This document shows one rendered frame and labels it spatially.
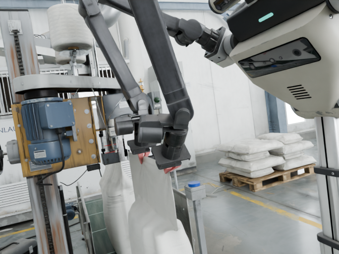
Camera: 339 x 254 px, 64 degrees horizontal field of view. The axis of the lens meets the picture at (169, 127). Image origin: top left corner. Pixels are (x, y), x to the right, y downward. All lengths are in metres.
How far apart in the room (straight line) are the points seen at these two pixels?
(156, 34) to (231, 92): 5.95
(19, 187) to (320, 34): 3.84
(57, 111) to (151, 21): 0.57
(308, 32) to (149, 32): 0.42
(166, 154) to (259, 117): 6.25
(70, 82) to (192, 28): 0.52
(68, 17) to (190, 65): 5.03
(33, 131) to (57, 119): 0.12
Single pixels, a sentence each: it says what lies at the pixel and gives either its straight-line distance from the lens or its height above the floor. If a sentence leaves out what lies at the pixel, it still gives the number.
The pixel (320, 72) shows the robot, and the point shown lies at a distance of 0.88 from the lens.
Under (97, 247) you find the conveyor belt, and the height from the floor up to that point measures 0.38.
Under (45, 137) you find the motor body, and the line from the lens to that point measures 1.10.
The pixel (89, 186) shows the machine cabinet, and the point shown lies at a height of 0.33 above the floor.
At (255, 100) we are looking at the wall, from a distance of 6.90.
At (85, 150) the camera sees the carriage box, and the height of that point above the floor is 1.09.
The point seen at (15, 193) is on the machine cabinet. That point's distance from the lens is 4.14.
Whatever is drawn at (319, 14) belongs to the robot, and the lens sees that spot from 0.80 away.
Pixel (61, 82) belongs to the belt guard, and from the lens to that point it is 1.13.
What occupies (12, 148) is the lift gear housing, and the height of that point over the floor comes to 1.15.
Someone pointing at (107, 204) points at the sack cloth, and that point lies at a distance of 1.68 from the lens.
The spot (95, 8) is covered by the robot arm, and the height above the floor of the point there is 1.59.
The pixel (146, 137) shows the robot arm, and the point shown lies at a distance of 0.67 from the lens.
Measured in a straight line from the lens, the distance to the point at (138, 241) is 1.10.
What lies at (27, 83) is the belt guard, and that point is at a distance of 1.10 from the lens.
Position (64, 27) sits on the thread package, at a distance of 1.16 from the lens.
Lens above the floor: 1.21
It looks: 3 degrees down
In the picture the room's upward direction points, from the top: 8 degrees counter-clockwise
